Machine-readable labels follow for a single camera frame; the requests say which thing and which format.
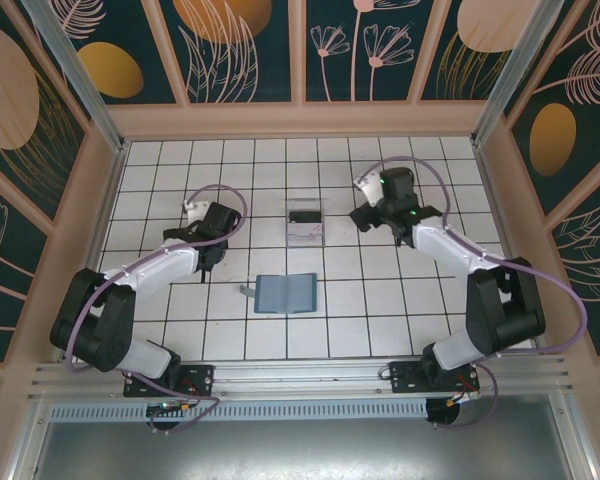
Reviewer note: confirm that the teal panel huge cream disc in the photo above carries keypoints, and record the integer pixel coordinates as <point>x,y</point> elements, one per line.
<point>5,100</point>

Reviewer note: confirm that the teal panel fern orange oval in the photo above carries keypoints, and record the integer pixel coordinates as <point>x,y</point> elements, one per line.
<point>552,140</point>

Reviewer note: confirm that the teal panel single flower outline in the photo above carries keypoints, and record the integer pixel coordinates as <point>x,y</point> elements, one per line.
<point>10,280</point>

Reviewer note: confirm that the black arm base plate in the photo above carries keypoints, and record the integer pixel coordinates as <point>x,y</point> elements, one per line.
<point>202,380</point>
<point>402,380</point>

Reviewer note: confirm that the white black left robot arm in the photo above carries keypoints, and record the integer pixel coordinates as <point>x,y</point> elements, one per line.
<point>155,267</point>

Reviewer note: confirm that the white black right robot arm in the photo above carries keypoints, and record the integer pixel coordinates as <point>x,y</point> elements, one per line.
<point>445,245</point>

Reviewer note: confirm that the aluminium front mounting rail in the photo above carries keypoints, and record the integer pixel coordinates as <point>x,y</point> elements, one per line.
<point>300,375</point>

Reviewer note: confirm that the grey metal sheet shelf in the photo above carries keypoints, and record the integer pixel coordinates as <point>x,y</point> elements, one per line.
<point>300,450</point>

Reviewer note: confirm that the teal panel pink flowers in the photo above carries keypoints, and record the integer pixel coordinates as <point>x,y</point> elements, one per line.
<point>360,75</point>

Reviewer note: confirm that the teal panel small orange oval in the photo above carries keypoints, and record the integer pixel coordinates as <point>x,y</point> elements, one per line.
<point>110,70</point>

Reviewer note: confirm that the clear acrylic card stand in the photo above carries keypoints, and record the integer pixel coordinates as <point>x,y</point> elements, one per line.
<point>305,204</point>

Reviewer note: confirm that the white floral credit card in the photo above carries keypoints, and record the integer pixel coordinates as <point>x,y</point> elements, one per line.
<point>305,236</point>

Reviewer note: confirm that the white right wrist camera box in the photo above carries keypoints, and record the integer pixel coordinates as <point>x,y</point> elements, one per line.
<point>369,189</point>

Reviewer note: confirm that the small black white device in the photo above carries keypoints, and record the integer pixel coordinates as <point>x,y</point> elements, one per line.
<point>305,217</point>

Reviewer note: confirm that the teal panel cream circle grass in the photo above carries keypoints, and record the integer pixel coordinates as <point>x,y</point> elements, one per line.
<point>480,25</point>

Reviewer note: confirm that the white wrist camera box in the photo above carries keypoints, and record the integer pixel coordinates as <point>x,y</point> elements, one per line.
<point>196,211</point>
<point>369,189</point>

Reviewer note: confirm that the teal panel feathers orange circle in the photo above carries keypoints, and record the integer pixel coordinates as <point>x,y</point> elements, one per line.
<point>220,25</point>

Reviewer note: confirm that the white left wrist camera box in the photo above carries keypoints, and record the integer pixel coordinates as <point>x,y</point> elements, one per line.
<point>196,211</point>

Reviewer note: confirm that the blue folding card holder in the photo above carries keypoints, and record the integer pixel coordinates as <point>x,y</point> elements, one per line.
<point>290,295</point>

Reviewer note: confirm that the aluminium frame post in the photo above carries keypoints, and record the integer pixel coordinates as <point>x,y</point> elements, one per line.
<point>72,65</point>
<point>523,65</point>

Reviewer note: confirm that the aluminium side rail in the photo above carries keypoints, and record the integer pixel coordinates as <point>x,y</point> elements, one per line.
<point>493,200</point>
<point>107,200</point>

